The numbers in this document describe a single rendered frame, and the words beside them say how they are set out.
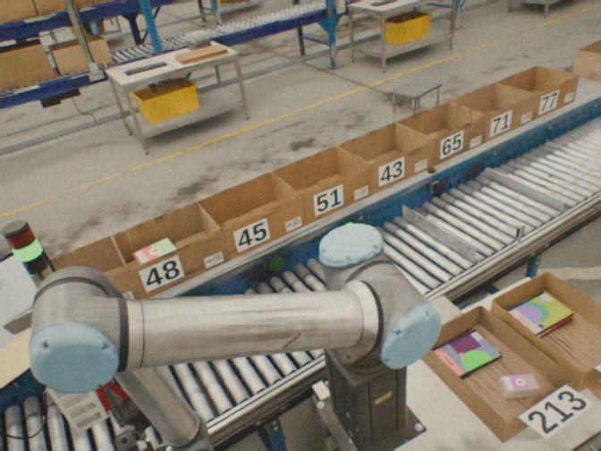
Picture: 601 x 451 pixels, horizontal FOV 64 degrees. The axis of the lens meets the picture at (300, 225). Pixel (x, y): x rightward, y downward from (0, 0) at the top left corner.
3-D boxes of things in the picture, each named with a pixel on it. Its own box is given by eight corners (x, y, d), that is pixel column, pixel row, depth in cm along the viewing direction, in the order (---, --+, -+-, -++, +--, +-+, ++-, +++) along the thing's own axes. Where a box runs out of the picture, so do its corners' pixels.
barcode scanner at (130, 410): (178, 412, 134) (163, 392, 127) (139, 438, 131) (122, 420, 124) (171, 395, 139) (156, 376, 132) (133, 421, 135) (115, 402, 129)
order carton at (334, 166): (306, 226, 219) (302, 195, 210) (275, 200, 241) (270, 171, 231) (374, 195, 234) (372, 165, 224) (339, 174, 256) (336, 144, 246)
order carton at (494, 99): (485, 143, 263) (487, 114, 253) (445, 128, 284) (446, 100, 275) (532, 122, 277) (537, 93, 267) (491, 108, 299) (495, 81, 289)
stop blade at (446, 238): (473, 265, 208) (476, 249, 203) (402, 219, 242) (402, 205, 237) (475, 265, 209) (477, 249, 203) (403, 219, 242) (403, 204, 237)
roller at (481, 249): (491, 265, 210) (492, 256, 207) (410, 215, 248) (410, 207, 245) (498, 259, 212) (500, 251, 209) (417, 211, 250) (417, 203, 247)
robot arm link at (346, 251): (368, 261, 127) (362, 208, 117) (404, 302, 114) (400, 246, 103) (317, 284, 124) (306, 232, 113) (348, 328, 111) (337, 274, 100)
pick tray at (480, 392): (503, 444, 140) (507, 425, 134) (418, 356, 169) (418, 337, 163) (570, 398, 149) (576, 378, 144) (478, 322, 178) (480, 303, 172)
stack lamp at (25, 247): (18, 264, 98) (4, 241, 95) (16, 252, 102) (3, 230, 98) (43, 254, 100) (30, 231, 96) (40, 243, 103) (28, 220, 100)
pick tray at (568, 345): (577, 394, 150) (584, 374, 144) (487, 318, 179) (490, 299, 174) (639, 355, 159) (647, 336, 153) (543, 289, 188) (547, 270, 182)
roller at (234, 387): (241, 414, 164) (239, 405, 161) (189, 325, 202) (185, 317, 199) (254, 406, 166) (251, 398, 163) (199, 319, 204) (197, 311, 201)
